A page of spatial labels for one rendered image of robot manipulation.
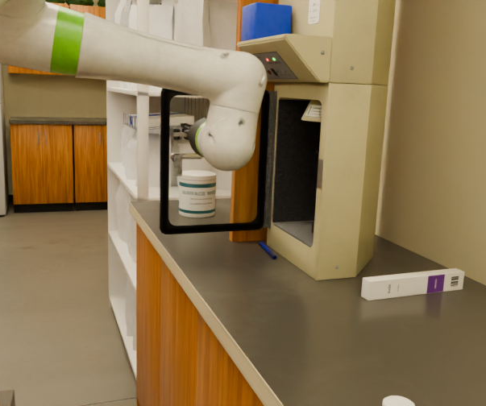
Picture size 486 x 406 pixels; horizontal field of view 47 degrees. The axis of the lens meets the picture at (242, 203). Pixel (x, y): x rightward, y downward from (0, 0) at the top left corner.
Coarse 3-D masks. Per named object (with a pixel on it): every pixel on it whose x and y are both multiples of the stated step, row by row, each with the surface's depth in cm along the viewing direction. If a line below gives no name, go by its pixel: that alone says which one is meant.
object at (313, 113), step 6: (312, 102) 142; (318, 102) 140; (306, 108) 144; (312, 108) 141; (318, 108) 139; (306, 114) 142; (312, 114) 140; (318, 114) 138; (306, 120) 141; (312, 120) 139; (318, 120) 138
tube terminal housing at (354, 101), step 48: (288, 0) 146; (336, 0) 123; (384, 0) 132; (336, 48) 126; (384, 48) 139; (288, 96) 148; (336, 96) 128; (384, 96) 146; (336, 144) 131; (336, 192) 133; (288, 240) 151; (336, 240) 136
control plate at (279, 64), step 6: (252, 54) 146; (258, 54) 142; (264, 54) 138; (270, 54) 135; (276, 54) 132; (264, 60) 142; (270, 60) 139; (276, 60) 135; (282, 60) 133; (264, 66) 146; (270, 66) 142; (276, 66) 139; (282, 66) 136; (288, 66) 133; (276, 72) 142; (282, 72) 139; (288, 72) 136; (270, 78) 150; (276, 78) 146; (282, 78) 142; (288, 78) 139; (294, 78) 136
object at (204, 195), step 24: (192, 96) 148; (192, 120) 149; (192, 168) 152; (216, 168) 154; (240, 168) 157; (168, 192) 151; (192, 192) 153; (216, 192) 156; (240, 192) 158; (168, 216) 153; (192, 216) 155; (216, 216) 157; (240, 216) 160
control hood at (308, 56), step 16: (240, 48) 150; (256, 48) 140; (272, 48) 132; (288, 48) 124; (304, 48) 123; (320, 48) 124; (288, 64) 132; (304, 64) 125; (320, 64) 125; (272, 80) 150; (288, 80) 141; (304, 80) 132; (320, 80) 126
